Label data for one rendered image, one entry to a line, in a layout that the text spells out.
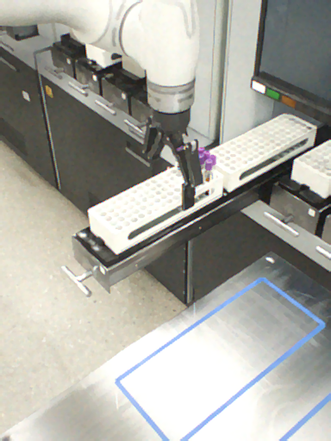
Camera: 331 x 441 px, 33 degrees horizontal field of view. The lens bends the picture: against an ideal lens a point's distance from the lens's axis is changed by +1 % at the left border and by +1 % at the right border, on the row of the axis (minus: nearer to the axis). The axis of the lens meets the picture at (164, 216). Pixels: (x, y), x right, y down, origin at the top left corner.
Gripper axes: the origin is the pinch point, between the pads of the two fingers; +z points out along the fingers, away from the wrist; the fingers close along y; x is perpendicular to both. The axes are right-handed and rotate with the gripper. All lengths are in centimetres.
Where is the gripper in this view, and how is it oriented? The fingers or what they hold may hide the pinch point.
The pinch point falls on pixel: (171, 188)
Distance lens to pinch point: 119.2
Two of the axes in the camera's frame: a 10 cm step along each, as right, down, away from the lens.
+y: 6.3, 4.9, -6.0
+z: 0.2, 7.6, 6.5
